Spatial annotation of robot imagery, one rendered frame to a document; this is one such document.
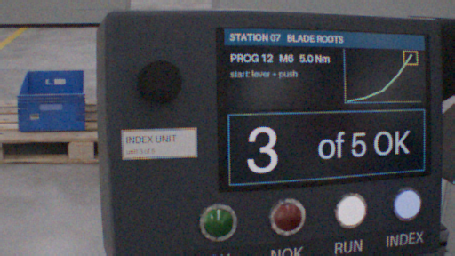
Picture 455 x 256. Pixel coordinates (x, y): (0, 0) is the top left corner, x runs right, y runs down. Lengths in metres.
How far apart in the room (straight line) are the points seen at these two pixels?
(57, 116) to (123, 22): 3.26
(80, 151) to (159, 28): 3.20
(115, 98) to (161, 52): 0.04
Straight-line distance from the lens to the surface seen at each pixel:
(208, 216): 0.45
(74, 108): 3.67
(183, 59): 0.44
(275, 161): 0.46
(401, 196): 0.50
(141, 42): 0.44
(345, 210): 0.48
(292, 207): 0.46
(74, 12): 8.08
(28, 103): 3.67
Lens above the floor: 1.31
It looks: 18 degrees down
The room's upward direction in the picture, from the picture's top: 3 degrees clockwise
